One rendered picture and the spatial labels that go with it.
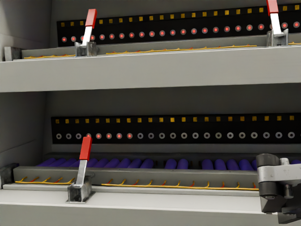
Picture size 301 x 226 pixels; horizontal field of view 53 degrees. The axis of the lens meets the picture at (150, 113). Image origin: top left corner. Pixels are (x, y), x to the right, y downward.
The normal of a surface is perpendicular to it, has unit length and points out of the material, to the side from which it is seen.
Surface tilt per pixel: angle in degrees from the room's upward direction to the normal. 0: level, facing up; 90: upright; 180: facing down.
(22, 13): 90
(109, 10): 90
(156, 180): 105
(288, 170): 77
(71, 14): 90
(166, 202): 15
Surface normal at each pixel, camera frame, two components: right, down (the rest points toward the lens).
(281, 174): -0.57, -0.36
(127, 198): -0.04, -0.99
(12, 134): 0.98, -0.02
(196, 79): -0.17, 0.11
